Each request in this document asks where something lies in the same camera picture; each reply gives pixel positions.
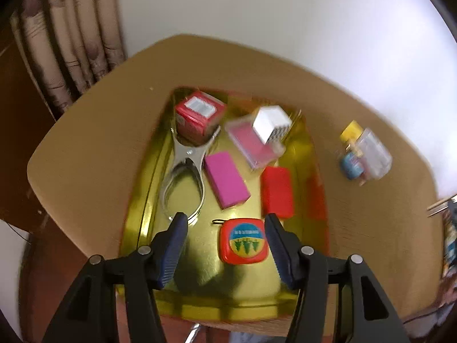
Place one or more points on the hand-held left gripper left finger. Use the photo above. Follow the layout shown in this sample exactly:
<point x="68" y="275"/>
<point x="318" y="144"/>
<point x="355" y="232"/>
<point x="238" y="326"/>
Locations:
<point x="172" y="253"/>

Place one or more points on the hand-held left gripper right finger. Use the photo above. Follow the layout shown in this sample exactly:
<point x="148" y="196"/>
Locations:
<point x="280" y="253"/>

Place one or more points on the red tape measure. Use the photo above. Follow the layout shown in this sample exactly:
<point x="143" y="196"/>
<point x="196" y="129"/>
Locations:
<point x="242" y="246"/>

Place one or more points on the red tin box gold inside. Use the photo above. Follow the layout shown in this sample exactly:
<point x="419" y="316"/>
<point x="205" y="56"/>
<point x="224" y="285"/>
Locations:
<point x="210" y="275"/>

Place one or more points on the red block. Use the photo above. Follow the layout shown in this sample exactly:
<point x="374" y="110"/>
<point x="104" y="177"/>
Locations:
<point x="276" y="191"/>

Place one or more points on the pink block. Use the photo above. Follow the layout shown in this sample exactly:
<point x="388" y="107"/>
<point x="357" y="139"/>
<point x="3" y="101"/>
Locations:
<point x="226" y="180"/>

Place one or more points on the metal hole punch pliers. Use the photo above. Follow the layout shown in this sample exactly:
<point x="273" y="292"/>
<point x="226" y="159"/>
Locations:
<point x="187" y="157"/>

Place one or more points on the clear box with red contents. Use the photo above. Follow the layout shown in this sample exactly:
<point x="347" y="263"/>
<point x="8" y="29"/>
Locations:
<point x="250" y="144"/>

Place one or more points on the white cube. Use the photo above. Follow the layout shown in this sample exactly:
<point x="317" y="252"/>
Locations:
<point x="266" y="121"/>

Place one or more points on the small red box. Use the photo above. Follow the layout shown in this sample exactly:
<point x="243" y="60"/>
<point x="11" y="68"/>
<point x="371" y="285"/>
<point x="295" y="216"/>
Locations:
<point x="189" y="121"/>

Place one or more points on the metal table leg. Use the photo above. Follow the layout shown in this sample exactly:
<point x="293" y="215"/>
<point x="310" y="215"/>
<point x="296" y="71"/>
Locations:
<point x="192" y="334"/>

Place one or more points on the person's grey trouser leg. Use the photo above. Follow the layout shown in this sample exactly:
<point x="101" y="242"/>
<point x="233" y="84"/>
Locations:
<point x="250" y="338"/>

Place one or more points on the clear plastic box blue label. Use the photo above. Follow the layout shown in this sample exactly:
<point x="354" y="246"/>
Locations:
<point x="373" y="153"/>

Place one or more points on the yellow block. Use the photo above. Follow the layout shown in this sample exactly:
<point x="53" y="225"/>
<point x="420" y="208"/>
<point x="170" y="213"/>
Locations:
<point x="351" y="130"/>

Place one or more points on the brown wooden door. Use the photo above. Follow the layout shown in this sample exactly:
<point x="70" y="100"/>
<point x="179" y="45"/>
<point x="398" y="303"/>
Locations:
<point x="18" y="132"/>

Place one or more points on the beige patterned curtain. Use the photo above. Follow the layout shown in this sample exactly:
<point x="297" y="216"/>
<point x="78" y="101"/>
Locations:
<point x="71" y="43"/>

